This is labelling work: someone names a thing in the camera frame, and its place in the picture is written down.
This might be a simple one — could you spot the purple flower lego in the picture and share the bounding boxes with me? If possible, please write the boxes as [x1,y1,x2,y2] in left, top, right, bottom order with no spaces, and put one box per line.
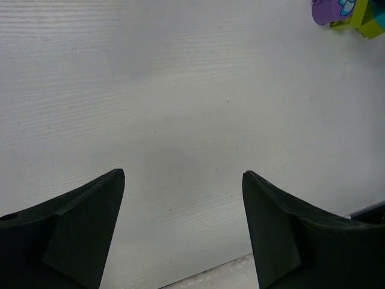
[311,0,356,25]

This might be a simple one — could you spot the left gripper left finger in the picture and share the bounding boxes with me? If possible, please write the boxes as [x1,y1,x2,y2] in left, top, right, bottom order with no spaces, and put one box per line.
[1,169,125,288]

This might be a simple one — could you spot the lime green lego brick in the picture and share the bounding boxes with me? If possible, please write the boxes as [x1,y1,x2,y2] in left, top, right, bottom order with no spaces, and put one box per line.
[329,0,369,31]

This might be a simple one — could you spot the teal and green brick stack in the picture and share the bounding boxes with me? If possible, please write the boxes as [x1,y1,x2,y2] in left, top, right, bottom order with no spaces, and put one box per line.
[358,0,384,39]

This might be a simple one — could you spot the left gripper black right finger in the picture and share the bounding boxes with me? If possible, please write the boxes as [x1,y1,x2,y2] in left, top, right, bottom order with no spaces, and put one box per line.
[242,171,384,288]

